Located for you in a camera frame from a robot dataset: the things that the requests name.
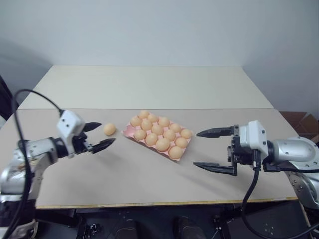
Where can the dark rounded shape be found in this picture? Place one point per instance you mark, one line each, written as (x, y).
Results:
(130, 229)

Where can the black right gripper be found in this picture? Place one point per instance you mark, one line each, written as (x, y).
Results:
(235, 152)

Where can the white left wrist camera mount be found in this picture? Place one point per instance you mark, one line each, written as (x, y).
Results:
(70, 125)

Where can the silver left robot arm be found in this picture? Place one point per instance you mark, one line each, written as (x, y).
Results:
(15, 171)

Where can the pink egg tray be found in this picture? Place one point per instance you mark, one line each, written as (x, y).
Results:
(127, 131)

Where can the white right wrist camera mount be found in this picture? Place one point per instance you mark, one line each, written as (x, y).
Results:
(251, 139)

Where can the dark object beside table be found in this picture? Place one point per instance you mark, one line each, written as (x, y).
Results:
(6, 99)

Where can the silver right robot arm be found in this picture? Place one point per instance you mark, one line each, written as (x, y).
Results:
(294, 152)

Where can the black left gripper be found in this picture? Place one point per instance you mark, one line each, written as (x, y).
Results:
(81, 145)

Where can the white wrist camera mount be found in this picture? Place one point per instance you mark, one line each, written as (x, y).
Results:
(70, 125)
(251, 139)

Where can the tan egg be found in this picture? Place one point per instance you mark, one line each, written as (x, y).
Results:
(144, 114)
(157, 129)
(175, 128)
(151, 139)
(163, 121)
(169, 134)
(186, 133)
(176, 152)
(152, 117)
(135, 121)
(146, 123)
(109, 129)
(140, 134)
(181, 142)
(163, 144)

